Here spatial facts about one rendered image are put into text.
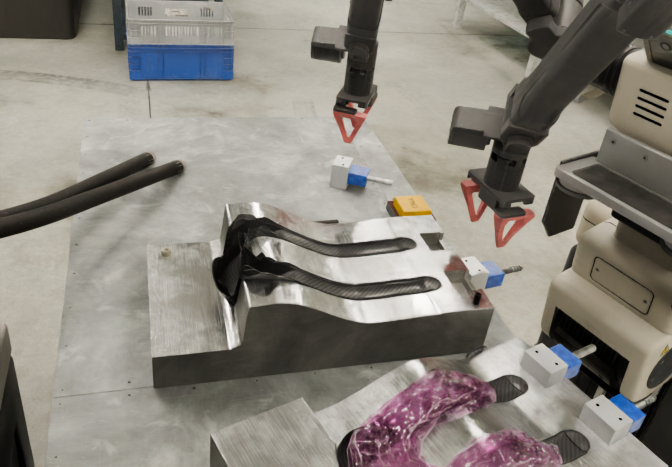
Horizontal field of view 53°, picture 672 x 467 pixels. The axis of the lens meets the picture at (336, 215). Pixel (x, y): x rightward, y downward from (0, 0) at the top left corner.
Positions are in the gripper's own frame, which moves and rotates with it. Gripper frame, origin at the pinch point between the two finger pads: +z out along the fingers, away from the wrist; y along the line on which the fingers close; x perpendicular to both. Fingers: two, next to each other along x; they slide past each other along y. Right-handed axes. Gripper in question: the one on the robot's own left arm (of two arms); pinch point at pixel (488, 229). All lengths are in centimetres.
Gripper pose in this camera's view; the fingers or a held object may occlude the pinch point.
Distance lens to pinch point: 115.4
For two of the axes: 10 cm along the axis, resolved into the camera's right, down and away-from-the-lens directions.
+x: 9.2, -1.2, 3.8
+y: 3.8, 5.3, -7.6
